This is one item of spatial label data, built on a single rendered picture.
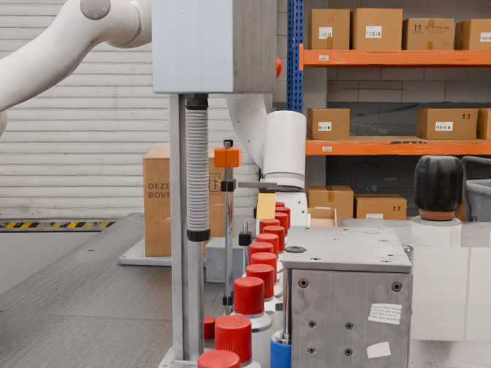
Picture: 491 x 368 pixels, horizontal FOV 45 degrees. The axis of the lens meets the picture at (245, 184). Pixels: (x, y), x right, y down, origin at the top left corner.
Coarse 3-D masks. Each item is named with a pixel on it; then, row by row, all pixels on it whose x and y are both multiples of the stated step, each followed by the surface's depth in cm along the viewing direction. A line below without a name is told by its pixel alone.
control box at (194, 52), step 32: (160, 0) 86; (192, 0) 82; (224, 0) 78; (256, 0) 80; (160, 32) 87; (192, 32) 83; (224, 32) 78; (256, 32) 81; (160, 64) 88; (192, 64) 83; (224, 64) 79; (256, 64) 82
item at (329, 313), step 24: (288, 288) 54; (312, 288) 51; (336, 288) 51; (360, 288) 51; (384, 288) 50; (408, 288) 50; (288, 312) 55; (312, 312) 51; (336, 312) 51; (360, 312) 51; (408, 312) 51; (312, 336) 52; (336, 336) 51; (360, 336) 51; (384, 336) 51; (408, 336) 51; (312, 360) 52; (336, 360) 52; (360, 360) 51; (384, 360) 51; (408, 360) 51
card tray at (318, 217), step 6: (312, 210) 215; (318, 210) 215; (324, 210) 215; (330, 210) 215; (312, 216) 216; (318, 216) 215; (324, 216) 215; (330, 216) 215; (336, 216) 201; (312, 222) 209; (318, 222) 209; (324, 222) 209; (330, 222) 209; (336, 222) 192
